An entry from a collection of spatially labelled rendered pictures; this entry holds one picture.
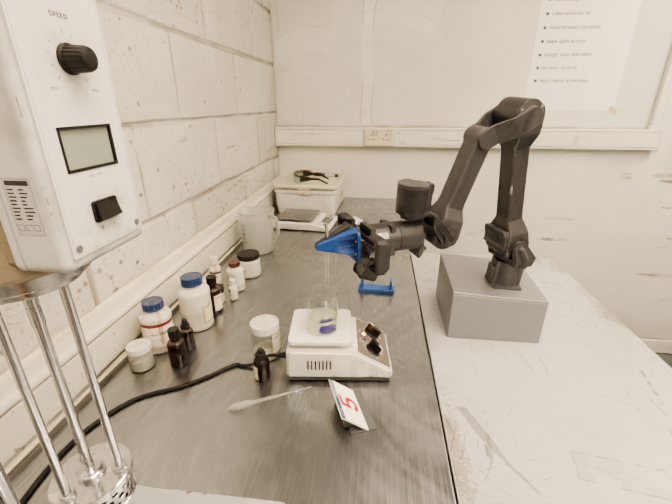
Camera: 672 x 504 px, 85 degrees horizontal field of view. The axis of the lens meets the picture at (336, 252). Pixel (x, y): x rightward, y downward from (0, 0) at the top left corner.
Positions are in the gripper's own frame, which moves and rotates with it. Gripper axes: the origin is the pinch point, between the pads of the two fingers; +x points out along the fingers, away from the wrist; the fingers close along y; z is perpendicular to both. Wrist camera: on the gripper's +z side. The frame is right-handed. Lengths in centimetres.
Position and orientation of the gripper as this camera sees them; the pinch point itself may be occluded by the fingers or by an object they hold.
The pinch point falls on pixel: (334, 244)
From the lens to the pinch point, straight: 66.1
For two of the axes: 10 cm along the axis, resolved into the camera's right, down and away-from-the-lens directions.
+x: -9.4, 1.3, -3.2
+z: 0.1, 9.3, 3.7
